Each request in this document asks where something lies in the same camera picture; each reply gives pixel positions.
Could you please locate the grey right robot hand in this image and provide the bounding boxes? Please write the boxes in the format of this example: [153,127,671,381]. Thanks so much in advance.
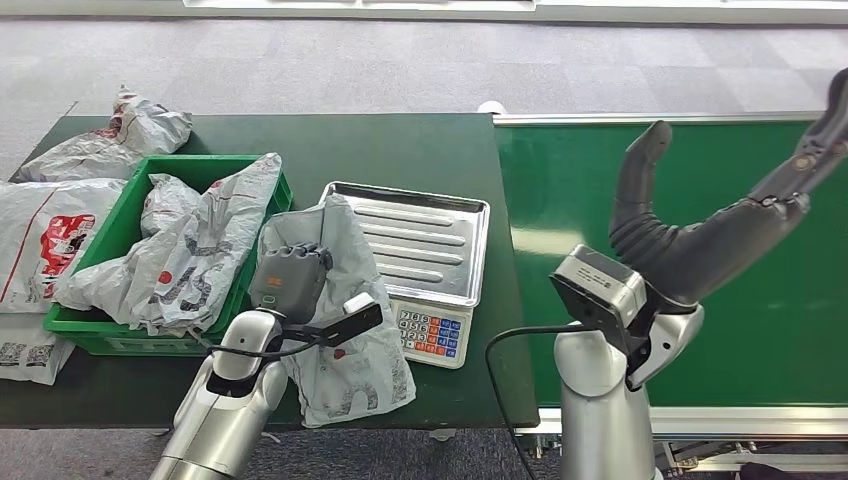
[609,66,848,313]

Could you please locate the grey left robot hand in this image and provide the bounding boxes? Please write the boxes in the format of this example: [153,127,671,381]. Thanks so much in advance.
[249,243,335,326]

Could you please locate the green conveyor belt machine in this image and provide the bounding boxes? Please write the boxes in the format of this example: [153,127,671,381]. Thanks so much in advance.
[492,111,848,475]

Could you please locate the large grey printed courier bag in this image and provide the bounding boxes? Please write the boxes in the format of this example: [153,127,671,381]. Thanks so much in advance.
[54,153,284,338]

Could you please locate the stainless steel scale tray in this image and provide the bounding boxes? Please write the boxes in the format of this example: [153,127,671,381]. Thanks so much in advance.
[319,180,492,309]

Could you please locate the small crumpled grey courier bag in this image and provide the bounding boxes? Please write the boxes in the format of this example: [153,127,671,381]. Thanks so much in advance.
[140,173,203,238]

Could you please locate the white electronic scale body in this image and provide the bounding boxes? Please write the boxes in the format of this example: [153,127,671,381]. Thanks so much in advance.
[390,298,475,370]

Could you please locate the green plastic crate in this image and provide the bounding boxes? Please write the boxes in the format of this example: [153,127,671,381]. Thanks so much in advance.
[42,154,294,358]

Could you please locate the grey courier bag red lines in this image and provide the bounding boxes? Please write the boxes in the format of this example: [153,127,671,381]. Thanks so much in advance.
[13,86,193,183]

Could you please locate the white courier bag red print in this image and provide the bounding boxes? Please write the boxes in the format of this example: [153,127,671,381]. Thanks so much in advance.
[0,178,127,314]

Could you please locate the white courier bag QR codes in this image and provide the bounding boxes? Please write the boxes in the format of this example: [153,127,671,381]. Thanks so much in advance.
[0,312,76,387]

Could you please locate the white window sill ledge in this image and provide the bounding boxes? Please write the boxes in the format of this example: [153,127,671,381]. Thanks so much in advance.
[0,0,848,26]

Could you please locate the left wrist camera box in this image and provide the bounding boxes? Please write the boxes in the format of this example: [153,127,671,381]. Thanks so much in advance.
[281,292,386,349]

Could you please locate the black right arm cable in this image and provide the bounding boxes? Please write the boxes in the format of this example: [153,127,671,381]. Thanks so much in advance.
[484,323,591,480]

